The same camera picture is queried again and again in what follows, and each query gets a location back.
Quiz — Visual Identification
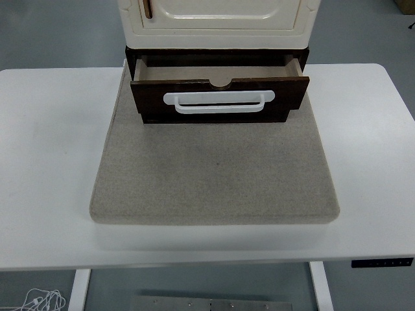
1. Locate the dark wooden drawer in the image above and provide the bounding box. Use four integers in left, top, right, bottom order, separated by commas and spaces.
130, 53, 311, 118

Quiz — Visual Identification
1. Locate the white drawer handle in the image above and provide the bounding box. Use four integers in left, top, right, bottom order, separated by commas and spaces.
163, 90, 276, 115

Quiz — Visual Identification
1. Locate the dark wooden drawer case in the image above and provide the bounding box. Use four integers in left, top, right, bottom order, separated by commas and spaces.
124, 45, 311, 125

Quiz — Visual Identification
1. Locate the cream plastic cabinet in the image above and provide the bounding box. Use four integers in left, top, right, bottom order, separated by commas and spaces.
118, 0, 322, 50

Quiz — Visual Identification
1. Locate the cream cabinet door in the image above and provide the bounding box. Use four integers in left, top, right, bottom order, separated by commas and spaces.
139, 0, 304, 32

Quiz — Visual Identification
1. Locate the beige felt mat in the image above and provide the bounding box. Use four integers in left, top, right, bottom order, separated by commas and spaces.
89, 64, 341, 226

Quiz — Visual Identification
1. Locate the white table leg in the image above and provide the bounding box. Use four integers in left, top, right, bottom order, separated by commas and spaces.
308, 261, 335, 311
67, 268, 92, 311

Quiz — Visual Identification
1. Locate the black table control panel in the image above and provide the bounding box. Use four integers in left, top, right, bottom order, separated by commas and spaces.
351, 258, 415, 269

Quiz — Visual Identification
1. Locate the cardboard box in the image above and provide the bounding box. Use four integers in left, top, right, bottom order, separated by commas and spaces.
394, 0, 415, 16

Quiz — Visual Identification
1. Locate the white cable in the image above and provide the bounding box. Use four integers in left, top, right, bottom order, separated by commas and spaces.
0, 288, 67, 311

